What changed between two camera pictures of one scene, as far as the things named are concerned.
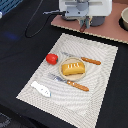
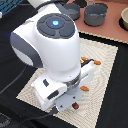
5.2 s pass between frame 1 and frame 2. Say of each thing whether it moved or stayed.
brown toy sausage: moved
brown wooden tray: stayed
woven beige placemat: stayed
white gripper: moved
